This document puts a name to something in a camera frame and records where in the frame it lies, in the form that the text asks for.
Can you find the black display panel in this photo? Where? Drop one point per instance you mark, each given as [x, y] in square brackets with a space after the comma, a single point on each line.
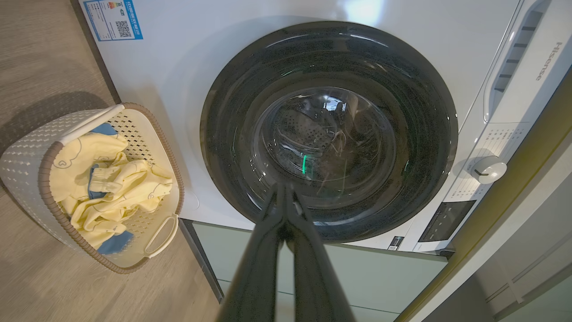
[447, 221]

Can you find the white round control knob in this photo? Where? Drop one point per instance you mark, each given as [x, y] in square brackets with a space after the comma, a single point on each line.
[489, 170]

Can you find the yellow garment with blue cuff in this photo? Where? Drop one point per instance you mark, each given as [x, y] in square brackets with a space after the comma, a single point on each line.
[134, 188]

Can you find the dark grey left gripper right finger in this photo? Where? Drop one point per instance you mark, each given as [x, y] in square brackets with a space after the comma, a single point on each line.
[313, 268]

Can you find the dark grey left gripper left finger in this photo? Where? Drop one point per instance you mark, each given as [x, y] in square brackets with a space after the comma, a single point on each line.
[263, 250]

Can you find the white detergent drawer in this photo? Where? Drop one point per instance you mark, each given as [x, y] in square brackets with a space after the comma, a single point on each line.
[514, 49]

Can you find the white Hisense washing machine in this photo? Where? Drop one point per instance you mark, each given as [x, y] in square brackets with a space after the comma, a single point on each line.
[178, 89]

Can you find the small black label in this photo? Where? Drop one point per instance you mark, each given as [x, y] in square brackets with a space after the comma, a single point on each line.
[396, 243]

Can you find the blue white energy label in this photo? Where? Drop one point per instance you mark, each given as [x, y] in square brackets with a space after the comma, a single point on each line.
[111, 20]

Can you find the washing machine glass door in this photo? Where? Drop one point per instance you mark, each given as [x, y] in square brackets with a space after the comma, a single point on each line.
[232, 134]

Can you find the cream perforated laundry basket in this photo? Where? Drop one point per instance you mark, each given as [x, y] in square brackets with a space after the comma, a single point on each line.
[22, 179]

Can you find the yellow garment with blue collar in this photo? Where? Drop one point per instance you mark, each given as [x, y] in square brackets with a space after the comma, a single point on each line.
[76, 161]

